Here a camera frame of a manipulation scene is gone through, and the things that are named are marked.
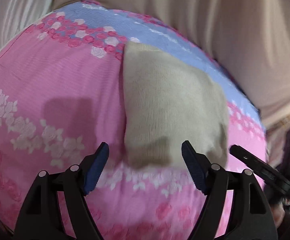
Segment beige curtain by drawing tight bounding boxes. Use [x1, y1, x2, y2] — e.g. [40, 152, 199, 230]
[53, 0, 290, 127]

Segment cream sweater with black hearts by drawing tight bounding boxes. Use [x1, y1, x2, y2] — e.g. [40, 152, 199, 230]
[123, 42, 229, 169]

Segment pink floral bed sheet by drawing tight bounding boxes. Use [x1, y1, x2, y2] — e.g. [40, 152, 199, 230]
[0, 0, 266, 239]

